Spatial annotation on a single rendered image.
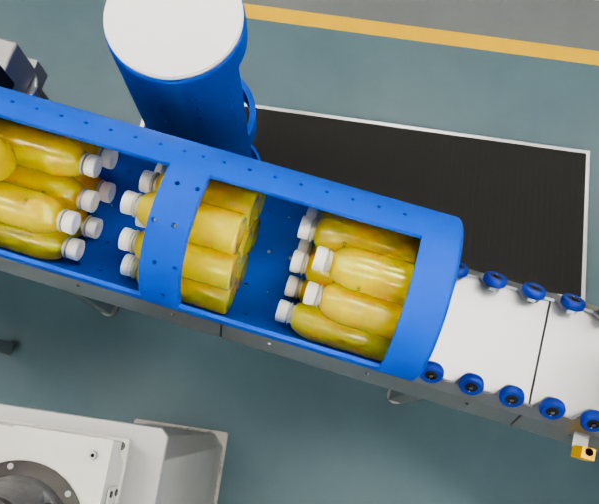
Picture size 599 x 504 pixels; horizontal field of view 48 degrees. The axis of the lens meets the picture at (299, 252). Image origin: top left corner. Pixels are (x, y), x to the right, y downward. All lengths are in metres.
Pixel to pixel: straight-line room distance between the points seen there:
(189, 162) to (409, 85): 1.58
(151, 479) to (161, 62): 0.77
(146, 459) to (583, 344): 0.83
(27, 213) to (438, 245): 0.67
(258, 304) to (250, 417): 1.00
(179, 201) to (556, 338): 0.76
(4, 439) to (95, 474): 0.14
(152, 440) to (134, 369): 1.20
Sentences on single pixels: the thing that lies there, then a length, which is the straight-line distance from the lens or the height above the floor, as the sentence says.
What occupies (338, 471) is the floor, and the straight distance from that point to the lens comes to 2.20.
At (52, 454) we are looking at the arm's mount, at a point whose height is 1.25.
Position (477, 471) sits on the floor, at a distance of 2.27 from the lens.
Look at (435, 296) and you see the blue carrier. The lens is 1.00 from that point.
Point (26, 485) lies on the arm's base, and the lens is 0.97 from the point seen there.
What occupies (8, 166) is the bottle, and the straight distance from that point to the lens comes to 1.18.
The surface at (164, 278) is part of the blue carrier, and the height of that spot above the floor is 1.18.
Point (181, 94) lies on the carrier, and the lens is 1.40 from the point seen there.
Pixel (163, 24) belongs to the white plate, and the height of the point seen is 1.04.
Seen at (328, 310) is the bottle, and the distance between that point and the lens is 1.09.
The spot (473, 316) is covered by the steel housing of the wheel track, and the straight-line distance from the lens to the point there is 1.33.
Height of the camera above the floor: 2.19
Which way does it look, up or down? 75 degrees down
